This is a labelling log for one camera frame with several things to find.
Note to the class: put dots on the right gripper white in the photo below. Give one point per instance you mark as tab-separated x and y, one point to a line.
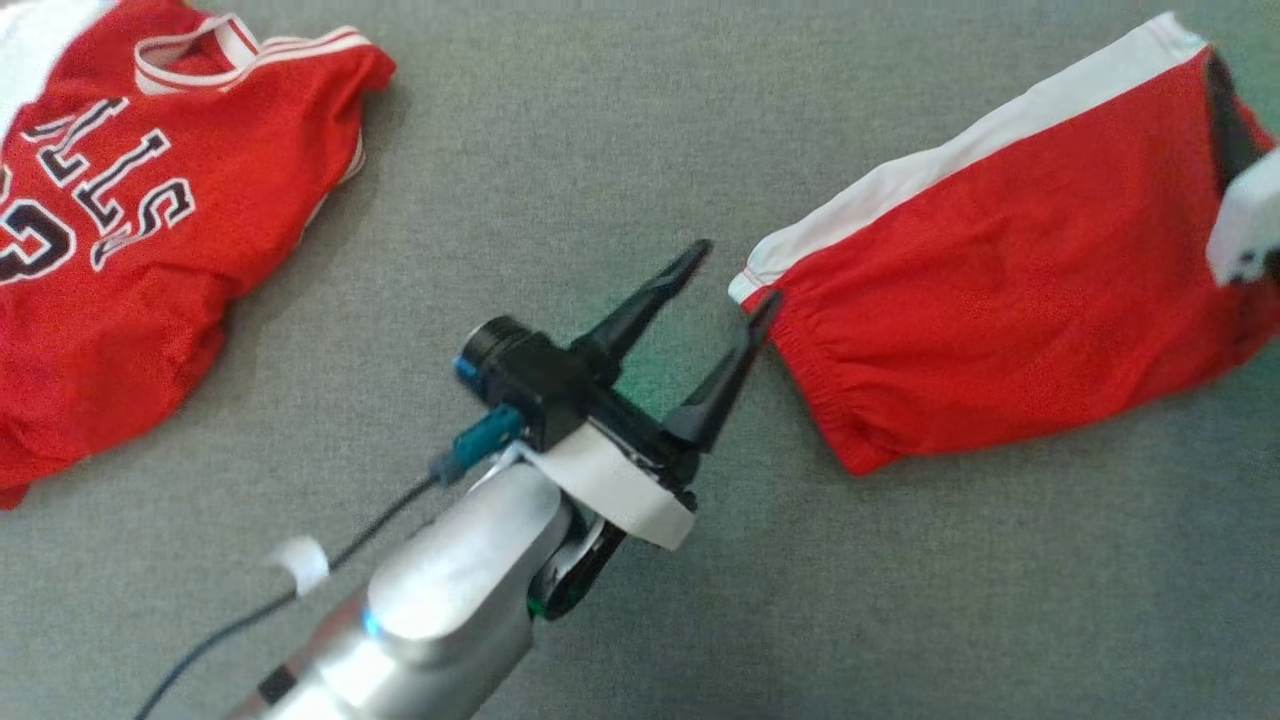
1255	220

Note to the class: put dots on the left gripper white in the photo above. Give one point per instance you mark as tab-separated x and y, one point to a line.
625	490

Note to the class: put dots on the red shorts with white stripe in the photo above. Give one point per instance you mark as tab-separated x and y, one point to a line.
1000	280

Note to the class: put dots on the red basketball jersey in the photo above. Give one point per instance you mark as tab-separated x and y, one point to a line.
150	330

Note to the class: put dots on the large grey sofa seat cushion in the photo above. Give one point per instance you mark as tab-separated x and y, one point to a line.
600	120

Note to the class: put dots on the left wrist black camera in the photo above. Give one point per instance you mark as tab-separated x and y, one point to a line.
530	375

